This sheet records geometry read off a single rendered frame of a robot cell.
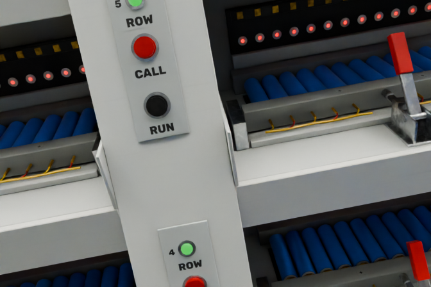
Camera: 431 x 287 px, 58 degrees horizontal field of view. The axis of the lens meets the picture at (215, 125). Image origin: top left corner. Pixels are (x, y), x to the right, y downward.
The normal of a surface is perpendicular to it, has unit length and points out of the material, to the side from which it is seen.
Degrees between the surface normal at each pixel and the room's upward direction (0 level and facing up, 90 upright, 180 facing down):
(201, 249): 90
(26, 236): 108
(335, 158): 18
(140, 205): 90
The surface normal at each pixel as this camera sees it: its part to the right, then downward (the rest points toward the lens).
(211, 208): 0.06, 0.18
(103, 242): 0.11, 0.47
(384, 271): -0.14, -0.86
